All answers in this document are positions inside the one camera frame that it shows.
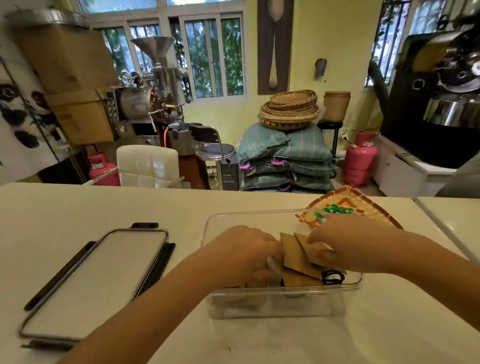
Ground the person's left hand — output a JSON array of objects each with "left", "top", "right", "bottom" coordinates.
[{"left": 200, "top": 224, "right": 285, "bottom": 298}]

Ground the brown wooden stand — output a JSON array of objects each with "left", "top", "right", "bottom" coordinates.
[{"left": 179, "top": 153, "right": 211, "bottom": 190}]

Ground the brown spoon wall picture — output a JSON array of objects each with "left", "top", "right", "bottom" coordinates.
[{"left": 257, "top": 0, "right": 295, "bottom": 96}]

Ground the clear lid with black latches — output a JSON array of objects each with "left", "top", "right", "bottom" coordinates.
[{"left": 19, "top": 222, "right": 176, "bottom": 350}]

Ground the panda bamboo wall painting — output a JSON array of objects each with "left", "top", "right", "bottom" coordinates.
[{"left": 0, "top": 56, "right": 70, "bottom": 185}]

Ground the white padded chair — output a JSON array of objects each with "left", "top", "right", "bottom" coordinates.
[{"left": 116, "top": 144, "right": 182, "bottom": 189}]

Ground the small steel coffee roaster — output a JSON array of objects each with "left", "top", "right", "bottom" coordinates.
[{"left": 104, "top": 36, "right": 194, "bottom": 147}]

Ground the white framed barred window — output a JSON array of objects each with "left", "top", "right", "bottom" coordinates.
[{"left": 78, "top": 0, "right": 248, "bottom": 104}]

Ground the pink gas cylinder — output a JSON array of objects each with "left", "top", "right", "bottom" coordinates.
[
  {"left": 87, "top": 151, "right": 122, "bottom": 187},
  {"left": 342, "top": 130, "right": 380, "bottom": 188}
]

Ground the tall woven basket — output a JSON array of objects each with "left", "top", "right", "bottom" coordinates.
[{"left": 323, "top": 91, "right": 352, "bottom": 123}]

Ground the small brown cardboard box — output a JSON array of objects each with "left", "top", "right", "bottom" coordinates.
[{"left": 44, "top": 89, "right": 115, "bottom": 146}]

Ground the stack of teal striped sacks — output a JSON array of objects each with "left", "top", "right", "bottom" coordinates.
[{"left": 237, "top": 121, "right": 340, "bottom": 194}]

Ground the stack of shallow woven baskets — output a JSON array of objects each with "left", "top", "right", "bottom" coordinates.
[{"left": 257, "top": 89, "right": 320, "bottom": 131}]

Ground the steel chaff collector drum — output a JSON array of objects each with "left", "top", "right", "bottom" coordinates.
[{"left": 164, "top": 122, "right": 197, "bottom": 157}]

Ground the pile of green packets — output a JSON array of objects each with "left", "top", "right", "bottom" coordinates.
[{"left": 314, "top": 203, "right": 355, "bottom": 222}]

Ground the person's left forearm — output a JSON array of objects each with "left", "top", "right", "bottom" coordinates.
[{"left": 56, "top": 245, "right": 226, "bottom": 364}]

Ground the clear plastic storage box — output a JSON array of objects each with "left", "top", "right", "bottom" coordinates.
[{"left": 202, "top": 208, "right": 364, "bottom": 320}]

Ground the large black coffee roaster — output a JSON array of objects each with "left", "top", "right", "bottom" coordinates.
[{"left": 369, "top": 14, "right": 480, "bottom": 170}]

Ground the fan-shaped woven bamboo tray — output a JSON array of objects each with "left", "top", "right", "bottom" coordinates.
[{"left": 295, "top": 185, "right": 404, "bottom": 230}]

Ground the stack of brown cardboard cards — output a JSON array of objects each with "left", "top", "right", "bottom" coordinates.
[{"left": 279, "top": 232, "right": 348, "bottom": 290}]

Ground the dark barred side window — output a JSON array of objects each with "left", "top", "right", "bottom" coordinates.
[{"left": 363, "top": 0, "right": 451, "bottom": 93}]

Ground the chrome bar stool black seat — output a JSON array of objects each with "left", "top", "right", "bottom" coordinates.
[{"left": 187, "top": 123, "right": 238, "bottom": 191}]

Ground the white low cabinet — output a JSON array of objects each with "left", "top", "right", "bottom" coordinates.
[{"left": 373, "top": 134, "right": 458, "bottom": 198}]

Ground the black round stool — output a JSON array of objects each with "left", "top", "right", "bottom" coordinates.
[{"left": 317, "top": 119, "right": 344, "bottom": 159}]

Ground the round metal pan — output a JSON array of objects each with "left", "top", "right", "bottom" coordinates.
[{"left": 3, "top": 8, "right": 90, "bottom": 30}]

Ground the black usb cable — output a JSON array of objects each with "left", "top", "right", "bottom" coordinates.
[{"left": 320, "top": 268, "right": 346, "bottom": 286}]

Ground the person's right hand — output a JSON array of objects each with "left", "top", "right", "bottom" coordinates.
[{"left": 305, "top": 213, "right": 400, "bottom": 275}]

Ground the large brown cardboard box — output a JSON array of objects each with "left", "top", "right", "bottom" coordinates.
[{"left": 14, "top": 24, "right": 120, "bottom": 95}]

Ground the person's right forearm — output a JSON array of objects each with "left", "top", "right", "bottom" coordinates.
[{"left": 386, "top": 227, "right": 480, "bottom": 333}]

